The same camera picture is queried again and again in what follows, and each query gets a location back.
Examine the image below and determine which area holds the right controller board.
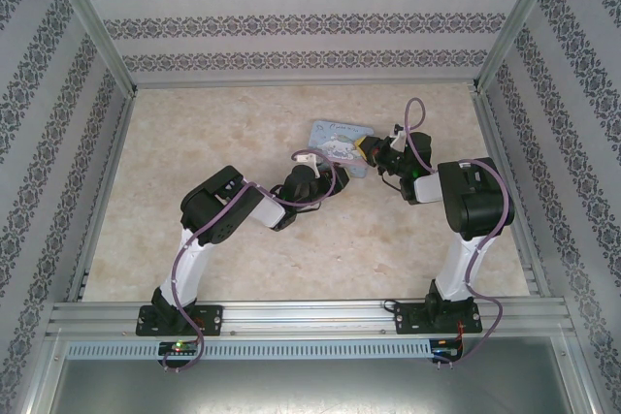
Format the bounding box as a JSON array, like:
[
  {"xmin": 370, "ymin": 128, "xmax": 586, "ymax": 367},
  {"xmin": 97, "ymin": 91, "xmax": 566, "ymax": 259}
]
[{"xmin": 433, "ymin": 338, "xmax": 465, "ymax": 362}]

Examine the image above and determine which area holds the controller board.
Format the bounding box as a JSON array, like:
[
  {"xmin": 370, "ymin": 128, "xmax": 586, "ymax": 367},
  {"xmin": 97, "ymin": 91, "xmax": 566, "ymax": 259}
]
[
  {"xmin": 433, "ymin": 338, "xmax": 465, "ymax": 362},
  {"xmin": 158, "ymin": 339, "xmax": 201, "ymax": 358}
]

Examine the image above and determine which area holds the left controller board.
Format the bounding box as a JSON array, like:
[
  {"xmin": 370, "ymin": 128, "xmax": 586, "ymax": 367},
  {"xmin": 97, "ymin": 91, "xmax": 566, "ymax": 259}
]
[{"xmin": 158, "ymin": 339, "xmax": 201, "ymax": 358}]

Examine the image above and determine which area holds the grey metal sheet panel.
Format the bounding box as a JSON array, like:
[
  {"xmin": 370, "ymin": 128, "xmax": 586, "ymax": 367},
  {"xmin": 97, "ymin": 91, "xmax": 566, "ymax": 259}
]
[{"xmin": 48, "ymin": 359, "xmax": 581, "ymax": 414}]

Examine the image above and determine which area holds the thin black cable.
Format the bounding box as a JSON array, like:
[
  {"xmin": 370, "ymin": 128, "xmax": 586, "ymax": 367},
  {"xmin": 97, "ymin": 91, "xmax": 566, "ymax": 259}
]
[{"xmin": 376, "ymin": 170, "xmax": 405, "ymax": 193}]

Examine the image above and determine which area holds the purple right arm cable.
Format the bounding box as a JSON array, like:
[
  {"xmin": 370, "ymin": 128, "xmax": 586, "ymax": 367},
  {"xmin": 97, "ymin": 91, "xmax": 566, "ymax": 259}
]
[{"xmin": 404, "ymin": 97, "xmax": 515, "ymax": 369}]

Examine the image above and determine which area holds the aluminium mounting rail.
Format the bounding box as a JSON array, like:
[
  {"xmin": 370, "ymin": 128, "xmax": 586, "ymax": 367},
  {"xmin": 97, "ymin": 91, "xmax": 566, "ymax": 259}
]
[{"xmin": 46, "ymin": 301, "xmax": 569, "ymax": 337}]

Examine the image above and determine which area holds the aluminium side rail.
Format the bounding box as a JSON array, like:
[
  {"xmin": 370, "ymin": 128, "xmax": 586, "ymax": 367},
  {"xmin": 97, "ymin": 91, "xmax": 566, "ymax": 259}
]
[
  {"xmin": 473, "ymin": 92, "xmax": 552, "ymax": 299},
  {"xmin": 66, "ymin": 92, "xmax": 138, "ymax": 303}
]

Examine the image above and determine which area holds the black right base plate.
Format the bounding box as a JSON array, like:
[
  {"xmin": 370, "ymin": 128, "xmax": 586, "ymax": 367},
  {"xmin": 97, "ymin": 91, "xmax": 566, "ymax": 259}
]
[{"xmin": 393, "ymin": 302, "xmax": 482, "ymax": 336}]

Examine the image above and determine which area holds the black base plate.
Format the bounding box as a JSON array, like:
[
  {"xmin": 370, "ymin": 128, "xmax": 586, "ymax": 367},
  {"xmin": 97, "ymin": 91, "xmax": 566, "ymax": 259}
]
[
  {"xmin": 137, "ymin": 304, "xmax": 225, "ymax": 337},
  {"xmin": 393, "ymin": 302, "xmax": 482, "ymax": 336}
]

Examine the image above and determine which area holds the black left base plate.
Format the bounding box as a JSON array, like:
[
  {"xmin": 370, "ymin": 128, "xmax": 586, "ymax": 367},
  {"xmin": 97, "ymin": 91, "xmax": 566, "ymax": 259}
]
[{"xmin": 137, "ymin": 304, "xmax": 225, "ymax": 337}]

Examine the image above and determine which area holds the slotted grey cable duct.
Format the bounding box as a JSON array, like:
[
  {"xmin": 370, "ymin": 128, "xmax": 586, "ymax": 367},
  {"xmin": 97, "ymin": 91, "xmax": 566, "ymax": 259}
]
[{"xmin": 65, "ymin": 339, "xmax": 433, "ymax": 360}]

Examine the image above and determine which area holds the aluminium frame post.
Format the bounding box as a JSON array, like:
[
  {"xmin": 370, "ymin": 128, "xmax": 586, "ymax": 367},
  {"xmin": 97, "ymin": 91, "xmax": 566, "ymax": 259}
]
[
  {"xmin": 37, "ymin": 0, "xmax": 140, "ymax": 95},
  {"xmin": 471, "ymin": 0, "xmax": 569, "ymax": 95}
]

